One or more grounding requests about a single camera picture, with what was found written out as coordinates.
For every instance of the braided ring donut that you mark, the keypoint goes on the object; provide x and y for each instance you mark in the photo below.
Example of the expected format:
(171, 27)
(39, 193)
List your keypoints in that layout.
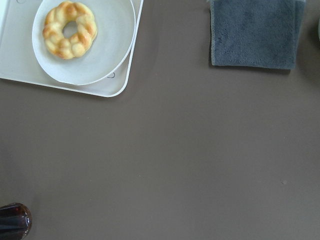
(69, 30)

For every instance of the white round plate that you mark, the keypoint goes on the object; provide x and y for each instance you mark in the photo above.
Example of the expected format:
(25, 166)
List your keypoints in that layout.
(115, 21)

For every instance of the white rectangular tray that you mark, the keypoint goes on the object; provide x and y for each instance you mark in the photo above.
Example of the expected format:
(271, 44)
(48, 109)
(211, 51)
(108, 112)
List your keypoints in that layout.
(18, 62)

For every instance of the tea bottle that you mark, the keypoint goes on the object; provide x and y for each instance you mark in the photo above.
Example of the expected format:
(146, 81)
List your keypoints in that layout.
(15, 221)

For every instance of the grey folded cloth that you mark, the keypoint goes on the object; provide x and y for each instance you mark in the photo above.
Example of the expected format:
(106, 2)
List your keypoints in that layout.
(255, 33)

